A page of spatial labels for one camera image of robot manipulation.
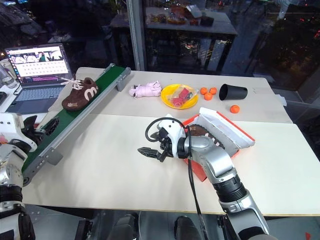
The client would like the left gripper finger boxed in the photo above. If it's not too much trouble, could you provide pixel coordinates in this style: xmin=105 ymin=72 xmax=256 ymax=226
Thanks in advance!
xmin=44 ymin=116 xmax=60 ymax=136
xmin=22 ymin=115 xmax=38 ymax=131

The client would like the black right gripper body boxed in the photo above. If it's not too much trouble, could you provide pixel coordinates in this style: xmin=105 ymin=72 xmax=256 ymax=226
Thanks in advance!
xmin=156 ymin=127 xmax=174 ymax=164

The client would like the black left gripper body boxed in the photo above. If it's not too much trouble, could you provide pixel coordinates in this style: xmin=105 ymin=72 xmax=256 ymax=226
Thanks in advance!
xmin=24 ymin=127 xmax=48 ymax=146

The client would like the orange shoebox base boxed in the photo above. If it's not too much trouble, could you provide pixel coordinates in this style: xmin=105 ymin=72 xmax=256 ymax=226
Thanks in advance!
xmin=180 ymin=112 xmax=256 ymax=182

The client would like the white and orange shoebox lid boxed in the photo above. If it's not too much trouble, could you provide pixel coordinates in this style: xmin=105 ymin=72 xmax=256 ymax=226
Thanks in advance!
xmin=197 ymin=107 xmax=256 ymax=151

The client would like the green conveyor belt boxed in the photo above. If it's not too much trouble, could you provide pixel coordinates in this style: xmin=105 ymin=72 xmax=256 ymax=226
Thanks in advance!
xmin=21 ymin=63 xmax=132 ymax=187

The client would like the brown shoe with white laces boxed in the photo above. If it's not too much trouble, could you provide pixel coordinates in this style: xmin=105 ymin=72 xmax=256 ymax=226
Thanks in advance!
xmin=61 ymin=76 xmax=99 ymax=111
xmin=188 ymin=124 xmax=226 ymax=151

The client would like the yellow plate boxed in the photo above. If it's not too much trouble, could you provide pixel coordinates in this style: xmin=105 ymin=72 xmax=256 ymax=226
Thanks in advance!
xmin=160 ymin=83 xmax=200 ymax=110

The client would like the pink cloth doll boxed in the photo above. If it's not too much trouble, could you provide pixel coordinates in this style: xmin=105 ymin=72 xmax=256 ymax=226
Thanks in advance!
xmin=128 ymin=80 xmax=162 ymax=99

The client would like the grey open laptop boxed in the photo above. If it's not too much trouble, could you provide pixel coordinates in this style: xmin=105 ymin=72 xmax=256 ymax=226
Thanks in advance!
xmin=4 ymin=42 xmax=74 ymax=114

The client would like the clear bag with red items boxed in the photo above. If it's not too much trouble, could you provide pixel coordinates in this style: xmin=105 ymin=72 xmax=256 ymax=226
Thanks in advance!
xmin=167 ymin=86 xmax=198 ymax=108

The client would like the clear glass bottle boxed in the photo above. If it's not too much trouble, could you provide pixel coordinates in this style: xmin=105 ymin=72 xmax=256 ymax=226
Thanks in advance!
xmin=0 ymin=58 xmax=20 ymax=90

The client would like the dark rounded shape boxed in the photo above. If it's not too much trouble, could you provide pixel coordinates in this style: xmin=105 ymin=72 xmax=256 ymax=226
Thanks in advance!
xmin=109 ymin=212 xmax=140 ymax=240

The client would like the black plastic cup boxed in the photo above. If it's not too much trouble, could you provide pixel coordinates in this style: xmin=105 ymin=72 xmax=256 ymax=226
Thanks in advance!
xmin=218 ymin=83 xmax=249 ymax=102

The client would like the small black box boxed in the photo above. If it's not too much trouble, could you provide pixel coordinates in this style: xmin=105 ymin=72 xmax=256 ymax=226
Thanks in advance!
xmin=200 ymin=16 xmax=215 ymax=27

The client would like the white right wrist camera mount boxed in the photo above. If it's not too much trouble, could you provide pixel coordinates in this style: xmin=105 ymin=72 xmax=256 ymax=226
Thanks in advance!
xmin=157 ymin=119 xmax=187 ymax=159

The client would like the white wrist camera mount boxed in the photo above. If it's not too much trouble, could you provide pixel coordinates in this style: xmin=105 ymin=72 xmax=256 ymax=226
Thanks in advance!
xmin=0 ymin=112 xmax=39 ymax=154
xmin=157 ymin=119 xmax=187 ymax=159

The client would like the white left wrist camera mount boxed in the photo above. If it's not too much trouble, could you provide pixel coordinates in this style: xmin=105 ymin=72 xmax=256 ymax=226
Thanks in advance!
xmin=0 ymin=112 xmax=39 ymax=154

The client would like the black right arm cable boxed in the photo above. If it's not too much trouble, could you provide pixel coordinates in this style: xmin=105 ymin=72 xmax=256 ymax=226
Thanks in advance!
xmin=145 ymin=118 xmax=209 ymax=240

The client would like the grey window frame post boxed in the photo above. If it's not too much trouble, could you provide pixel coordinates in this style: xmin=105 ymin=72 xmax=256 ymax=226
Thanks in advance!
xmin=126 ymin=0 xmax=147 ymax=72

